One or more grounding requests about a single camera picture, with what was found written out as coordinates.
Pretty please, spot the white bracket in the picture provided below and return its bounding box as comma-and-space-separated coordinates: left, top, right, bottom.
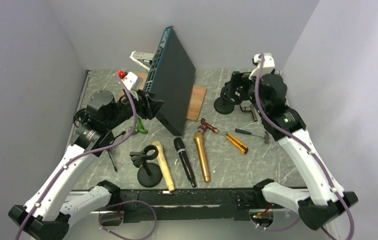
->
129, 51, 155, 72

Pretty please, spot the black microphone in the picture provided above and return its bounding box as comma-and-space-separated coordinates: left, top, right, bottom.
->
173, 137, 197, 188

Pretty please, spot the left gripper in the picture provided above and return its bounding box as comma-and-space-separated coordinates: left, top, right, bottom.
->
105, 89, 166, 130

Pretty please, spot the black tripod shock-mount stand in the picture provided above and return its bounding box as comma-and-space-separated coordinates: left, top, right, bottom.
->
73, 107, 127, 172

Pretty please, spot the dark metal tap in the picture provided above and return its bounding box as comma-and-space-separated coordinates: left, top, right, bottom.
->
239, 104, 258, 122

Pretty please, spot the wooden board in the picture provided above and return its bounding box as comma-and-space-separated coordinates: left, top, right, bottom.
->
119, 72, 207, 121

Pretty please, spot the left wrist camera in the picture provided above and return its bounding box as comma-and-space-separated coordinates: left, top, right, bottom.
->
117, 70, 143, 100

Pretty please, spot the light gold microphone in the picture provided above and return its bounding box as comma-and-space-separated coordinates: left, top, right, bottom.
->
152, 141, 175, 192

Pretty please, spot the green plastic tap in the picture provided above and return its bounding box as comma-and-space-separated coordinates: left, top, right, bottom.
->
132, 117, 148, 135

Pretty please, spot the blue network switch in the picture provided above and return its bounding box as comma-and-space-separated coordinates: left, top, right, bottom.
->
143, 26, 196, 136

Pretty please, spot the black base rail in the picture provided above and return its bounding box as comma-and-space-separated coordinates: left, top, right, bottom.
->
120, 187, 281, 223

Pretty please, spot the black handled hammer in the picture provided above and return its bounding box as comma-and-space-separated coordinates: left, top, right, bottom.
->
235, 128, 270, 144

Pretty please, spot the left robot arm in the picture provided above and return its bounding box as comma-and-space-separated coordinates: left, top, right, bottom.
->
8, 89, 164, 240

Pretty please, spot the black round-base mic stand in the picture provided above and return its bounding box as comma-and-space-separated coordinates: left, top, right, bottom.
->
129, 144, 163, 188

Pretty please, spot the yellow utility knife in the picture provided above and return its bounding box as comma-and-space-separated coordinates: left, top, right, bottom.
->
223, 132, 248, 155

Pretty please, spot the red brown tap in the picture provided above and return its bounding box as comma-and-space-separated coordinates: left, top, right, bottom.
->
197, 118, 219, 134

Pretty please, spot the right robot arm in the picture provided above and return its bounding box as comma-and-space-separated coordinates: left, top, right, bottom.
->
226, 71, 358, 230

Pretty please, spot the dark gold microphone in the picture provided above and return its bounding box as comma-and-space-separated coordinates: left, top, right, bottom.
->
193, 132, 211, 183

